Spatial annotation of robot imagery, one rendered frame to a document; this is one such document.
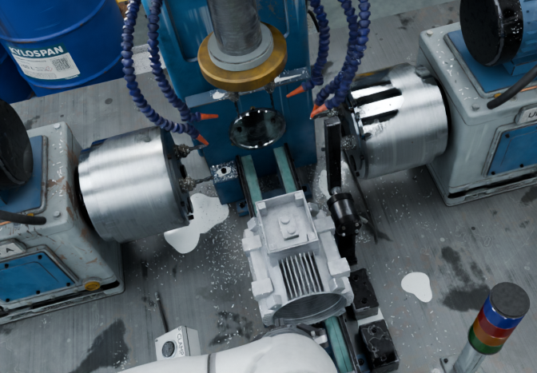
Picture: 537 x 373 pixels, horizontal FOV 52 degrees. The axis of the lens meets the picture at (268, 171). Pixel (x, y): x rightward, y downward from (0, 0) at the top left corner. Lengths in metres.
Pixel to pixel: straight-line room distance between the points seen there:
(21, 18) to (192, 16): 1.39
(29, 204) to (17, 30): 1.50
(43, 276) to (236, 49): 0.68
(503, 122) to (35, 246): 1.05
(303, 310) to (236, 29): 0.60
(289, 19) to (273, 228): 0.51
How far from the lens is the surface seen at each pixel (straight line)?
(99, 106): 1.89
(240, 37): 1.04
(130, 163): 1.22
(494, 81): 1.28
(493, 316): 0.97
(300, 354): 0.57
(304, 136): 1.46
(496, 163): 1.41
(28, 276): 1.36
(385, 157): 1.25
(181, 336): 1.09
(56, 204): 1.22
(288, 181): 1.40
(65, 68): 2.74
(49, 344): 1.51
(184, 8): 1.27
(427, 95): 1.26
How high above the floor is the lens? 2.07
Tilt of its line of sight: 54 degrees down
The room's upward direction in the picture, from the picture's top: 12 degrees counter-clockwise
